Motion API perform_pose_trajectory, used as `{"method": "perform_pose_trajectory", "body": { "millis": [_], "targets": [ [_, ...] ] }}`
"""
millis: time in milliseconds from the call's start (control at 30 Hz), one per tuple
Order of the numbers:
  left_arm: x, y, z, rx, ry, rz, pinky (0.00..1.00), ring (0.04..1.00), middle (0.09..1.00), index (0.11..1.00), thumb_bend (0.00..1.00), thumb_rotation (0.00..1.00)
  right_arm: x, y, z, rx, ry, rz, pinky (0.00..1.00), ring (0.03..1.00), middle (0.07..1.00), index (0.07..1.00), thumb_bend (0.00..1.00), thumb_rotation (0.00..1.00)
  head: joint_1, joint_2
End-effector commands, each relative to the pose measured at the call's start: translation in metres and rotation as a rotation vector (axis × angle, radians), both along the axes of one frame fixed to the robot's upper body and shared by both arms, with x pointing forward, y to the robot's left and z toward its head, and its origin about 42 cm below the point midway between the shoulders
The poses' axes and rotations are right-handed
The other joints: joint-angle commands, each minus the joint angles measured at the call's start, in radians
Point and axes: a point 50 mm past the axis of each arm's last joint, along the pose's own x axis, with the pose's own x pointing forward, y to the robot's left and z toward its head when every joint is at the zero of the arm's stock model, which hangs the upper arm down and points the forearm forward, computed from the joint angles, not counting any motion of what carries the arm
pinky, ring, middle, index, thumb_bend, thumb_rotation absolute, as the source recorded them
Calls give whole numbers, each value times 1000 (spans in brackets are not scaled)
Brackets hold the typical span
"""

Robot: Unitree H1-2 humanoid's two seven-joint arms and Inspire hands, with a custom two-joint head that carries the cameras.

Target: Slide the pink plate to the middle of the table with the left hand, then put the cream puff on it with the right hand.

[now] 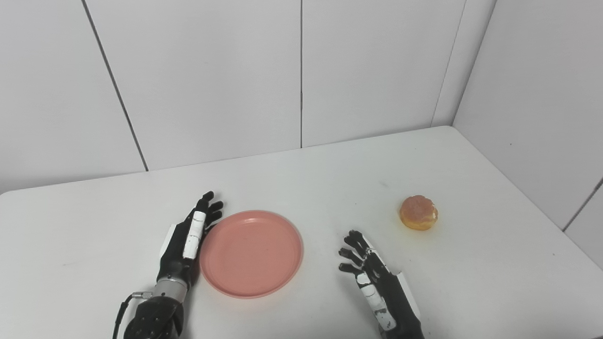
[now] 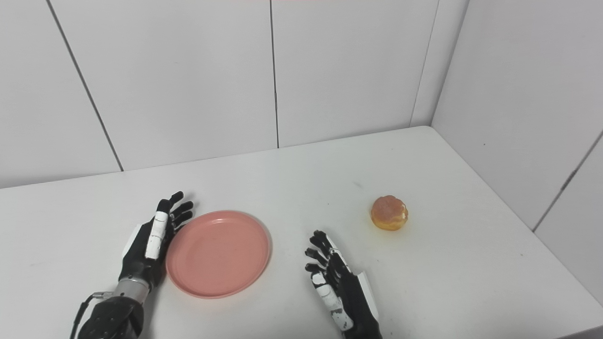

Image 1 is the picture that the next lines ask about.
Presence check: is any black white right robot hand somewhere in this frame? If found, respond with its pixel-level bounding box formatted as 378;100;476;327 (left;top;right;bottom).
337;230;425;339

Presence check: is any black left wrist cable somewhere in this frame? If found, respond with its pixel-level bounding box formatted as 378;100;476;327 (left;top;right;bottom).
112;291;154;339

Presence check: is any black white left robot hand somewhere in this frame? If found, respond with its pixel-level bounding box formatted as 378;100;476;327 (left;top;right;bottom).
156;191;225;284

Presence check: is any golden cream puff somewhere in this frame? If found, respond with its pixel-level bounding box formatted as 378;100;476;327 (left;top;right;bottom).
399;195;439;231

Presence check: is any pink round plate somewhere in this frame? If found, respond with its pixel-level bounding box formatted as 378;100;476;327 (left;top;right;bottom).
199;210;304;299

